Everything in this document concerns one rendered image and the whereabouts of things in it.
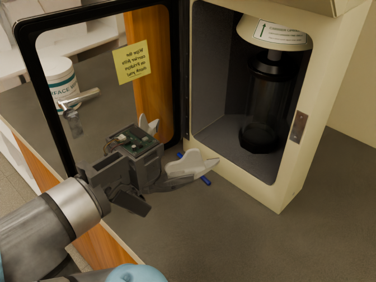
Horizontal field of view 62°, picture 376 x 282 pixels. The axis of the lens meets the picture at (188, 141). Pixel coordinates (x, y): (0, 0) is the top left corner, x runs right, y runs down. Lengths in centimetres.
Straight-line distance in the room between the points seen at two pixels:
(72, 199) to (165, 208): 39
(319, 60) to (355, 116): 55
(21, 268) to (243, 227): 49
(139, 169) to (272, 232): 41
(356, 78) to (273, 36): 47
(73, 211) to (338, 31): 44
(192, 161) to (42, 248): 23
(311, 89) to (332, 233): 37
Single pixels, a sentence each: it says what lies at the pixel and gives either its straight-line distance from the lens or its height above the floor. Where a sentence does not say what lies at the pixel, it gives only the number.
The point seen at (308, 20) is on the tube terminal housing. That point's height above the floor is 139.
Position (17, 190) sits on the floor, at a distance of 230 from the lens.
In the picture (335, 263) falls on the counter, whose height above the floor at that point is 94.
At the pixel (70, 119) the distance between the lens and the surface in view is 63.
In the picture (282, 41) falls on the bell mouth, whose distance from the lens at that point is 60.
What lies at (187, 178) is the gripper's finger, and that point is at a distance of 49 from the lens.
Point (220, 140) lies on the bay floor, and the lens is 83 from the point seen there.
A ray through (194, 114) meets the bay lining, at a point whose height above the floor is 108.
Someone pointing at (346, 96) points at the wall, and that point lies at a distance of 106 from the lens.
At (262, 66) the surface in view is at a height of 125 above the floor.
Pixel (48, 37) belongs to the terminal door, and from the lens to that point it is 58.
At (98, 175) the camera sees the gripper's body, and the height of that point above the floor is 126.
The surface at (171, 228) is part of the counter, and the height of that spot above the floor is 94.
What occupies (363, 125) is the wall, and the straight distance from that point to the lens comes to 108.
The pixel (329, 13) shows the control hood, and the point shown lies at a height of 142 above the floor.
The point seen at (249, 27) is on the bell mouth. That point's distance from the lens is 63.
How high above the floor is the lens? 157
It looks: 42 degrees down
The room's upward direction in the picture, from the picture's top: straight up
